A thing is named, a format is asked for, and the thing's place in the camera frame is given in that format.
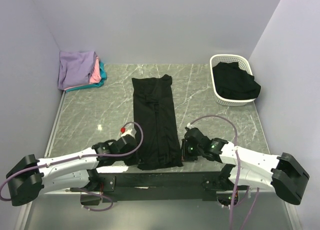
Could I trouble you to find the folded teal t-shirt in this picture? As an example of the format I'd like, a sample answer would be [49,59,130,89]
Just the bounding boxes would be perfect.
[65,61,108,93]

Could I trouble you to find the black t-shirt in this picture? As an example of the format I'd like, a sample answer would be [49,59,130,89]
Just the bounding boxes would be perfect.
[212,62,261,100]
[131,74,183,171]

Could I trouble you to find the folded pink t-shirt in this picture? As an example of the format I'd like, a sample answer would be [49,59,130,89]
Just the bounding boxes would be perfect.
[65,57,102,91]

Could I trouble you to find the black t-shirt in basket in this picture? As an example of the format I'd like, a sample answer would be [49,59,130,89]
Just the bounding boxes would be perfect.
[212,62,261,100]

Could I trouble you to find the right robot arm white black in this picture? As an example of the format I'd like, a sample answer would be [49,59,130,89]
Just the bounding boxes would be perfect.
[184,128,310,205]

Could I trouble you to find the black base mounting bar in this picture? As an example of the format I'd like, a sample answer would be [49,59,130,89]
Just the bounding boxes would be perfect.
[82,171,234,202]

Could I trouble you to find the white perforated laundry basket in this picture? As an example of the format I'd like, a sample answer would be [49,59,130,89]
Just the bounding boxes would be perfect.
[209,54,256,106]

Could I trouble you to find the folded lavender t-shirt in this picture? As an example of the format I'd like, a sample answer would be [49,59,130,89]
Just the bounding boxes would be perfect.
[57,51,97,90]

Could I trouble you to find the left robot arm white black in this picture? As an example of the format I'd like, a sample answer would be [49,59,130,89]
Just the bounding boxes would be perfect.
[0,134,141,207]

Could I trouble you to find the aluminium extrusion rail frame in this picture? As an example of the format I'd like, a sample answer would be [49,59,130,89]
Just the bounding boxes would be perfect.
[14,93,303,230]

